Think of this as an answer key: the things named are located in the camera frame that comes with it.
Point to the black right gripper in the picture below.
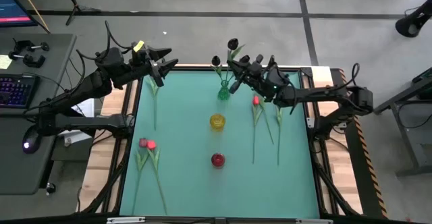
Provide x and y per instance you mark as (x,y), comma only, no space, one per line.
(263,79)

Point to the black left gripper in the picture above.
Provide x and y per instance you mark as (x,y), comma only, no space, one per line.
(141,63)

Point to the pink artificial tulip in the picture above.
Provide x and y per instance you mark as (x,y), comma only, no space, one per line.
(278,114)
(153,88)
(143,142)

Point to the yellow glass vase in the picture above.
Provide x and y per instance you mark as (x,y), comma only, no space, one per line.
(217,121)

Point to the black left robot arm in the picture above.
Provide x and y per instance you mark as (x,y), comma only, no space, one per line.
(84,85)

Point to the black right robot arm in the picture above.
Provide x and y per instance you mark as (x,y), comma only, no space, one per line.
(320,94)

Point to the green glass vase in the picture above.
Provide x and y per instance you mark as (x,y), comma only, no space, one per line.
(223,94)

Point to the red ribbed glass vase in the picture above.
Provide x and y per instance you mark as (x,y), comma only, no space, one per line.
(218,160)

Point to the yellow tape tag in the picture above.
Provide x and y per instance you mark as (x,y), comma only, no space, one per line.
(138,46)

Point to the white papers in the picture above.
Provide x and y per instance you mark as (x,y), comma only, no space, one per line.
(82,107)

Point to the black tripod stand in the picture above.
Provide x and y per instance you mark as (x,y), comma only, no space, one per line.
(77,7)

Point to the teal table mat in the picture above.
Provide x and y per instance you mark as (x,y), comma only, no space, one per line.
(189,190)

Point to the black C-clamp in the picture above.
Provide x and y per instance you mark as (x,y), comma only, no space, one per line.
(23,44)
(32,61)

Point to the wooden stick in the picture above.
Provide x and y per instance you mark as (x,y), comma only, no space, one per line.
(32,6)

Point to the backlit keyboard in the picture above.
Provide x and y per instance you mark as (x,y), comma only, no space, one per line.
(17,92)

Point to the black computer mouse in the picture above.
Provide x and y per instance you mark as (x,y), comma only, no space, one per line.
(31,141)

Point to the yellow sticky note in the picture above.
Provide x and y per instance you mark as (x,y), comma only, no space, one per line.
(4,62)

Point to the desk computer monitor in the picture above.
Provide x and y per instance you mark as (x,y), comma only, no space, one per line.
(11,11)

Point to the black round knob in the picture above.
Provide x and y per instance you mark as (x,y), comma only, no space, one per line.
(50,188)

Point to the hazard striped board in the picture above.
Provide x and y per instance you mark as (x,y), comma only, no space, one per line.
(371,176)

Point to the black cone stand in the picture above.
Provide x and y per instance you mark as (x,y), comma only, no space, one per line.
(410,25)

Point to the gray desk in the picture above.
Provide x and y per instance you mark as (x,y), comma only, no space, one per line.
(20,173)

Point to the gray metal cart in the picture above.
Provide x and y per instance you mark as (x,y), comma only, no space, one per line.
(422,149)

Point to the black frame clamp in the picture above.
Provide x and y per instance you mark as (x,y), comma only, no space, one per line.
(271,60)

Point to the black metal table frame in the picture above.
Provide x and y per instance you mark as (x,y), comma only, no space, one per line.
(306,71)

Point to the white frame bracket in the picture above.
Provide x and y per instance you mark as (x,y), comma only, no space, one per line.
(310,122)

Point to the silver frame bracket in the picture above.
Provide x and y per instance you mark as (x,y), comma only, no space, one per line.
(125,220)
(314,221)

